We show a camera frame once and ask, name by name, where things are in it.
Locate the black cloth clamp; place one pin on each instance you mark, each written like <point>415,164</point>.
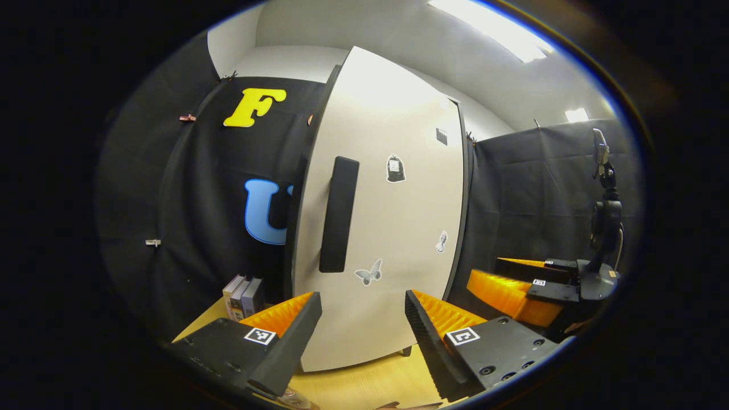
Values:
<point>536,122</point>
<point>229,75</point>
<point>470,136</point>

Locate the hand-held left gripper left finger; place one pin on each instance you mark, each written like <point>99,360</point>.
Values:
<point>290,341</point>

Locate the grey cabinet door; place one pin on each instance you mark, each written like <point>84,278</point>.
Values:
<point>398,114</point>

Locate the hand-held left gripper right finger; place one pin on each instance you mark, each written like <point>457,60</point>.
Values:
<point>430,347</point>

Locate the black backdrop cloth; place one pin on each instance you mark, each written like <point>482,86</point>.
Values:
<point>199,188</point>

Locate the ceiling light panel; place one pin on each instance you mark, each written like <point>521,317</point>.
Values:
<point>576,115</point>

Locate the clear plastic bottle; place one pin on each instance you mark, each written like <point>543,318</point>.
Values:
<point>297,400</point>

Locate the dark grey book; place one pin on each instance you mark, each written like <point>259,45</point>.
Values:
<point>240,299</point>

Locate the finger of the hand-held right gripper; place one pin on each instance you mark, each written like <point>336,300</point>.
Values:
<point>529,267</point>
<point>512,299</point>

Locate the white spine book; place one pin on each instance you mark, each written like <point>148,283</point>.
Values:
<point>230,296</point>

